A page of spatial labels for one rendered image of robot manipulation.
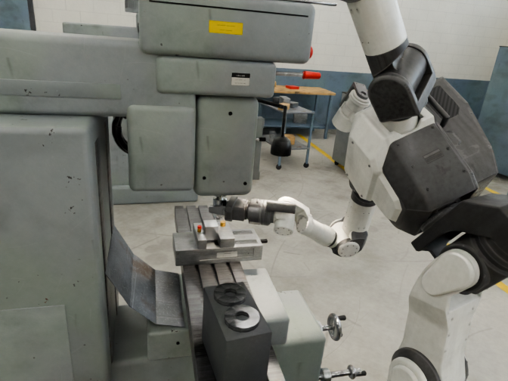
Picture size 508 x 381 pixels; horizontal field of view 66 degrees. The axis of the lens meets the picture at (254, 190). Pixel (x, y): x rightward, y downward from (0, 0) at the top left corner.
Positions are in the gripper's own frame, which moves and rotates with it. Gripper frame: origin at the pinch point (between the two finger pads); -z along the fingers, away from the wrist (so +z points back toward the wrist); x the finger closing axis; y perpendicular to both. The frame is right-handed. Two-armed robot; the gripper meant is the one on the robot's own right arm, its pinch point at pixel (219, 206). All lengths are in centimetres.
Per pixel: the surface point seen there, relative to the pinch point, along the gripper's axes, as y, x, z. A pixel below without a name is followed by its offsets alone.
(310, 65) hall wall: -6, -711, 15
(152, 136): -28.1, 19.7, -15.4
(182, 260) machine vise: 26.6, -4.4, -14.9
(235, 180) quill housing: -13.6, 8.1, 6.7
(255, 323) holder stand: 9.8, 44.4, 20.1
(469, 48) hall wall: -59, -851, 352
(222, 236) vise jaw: 18.4, -12.8, -1.2
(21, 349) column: 32, 45, -47
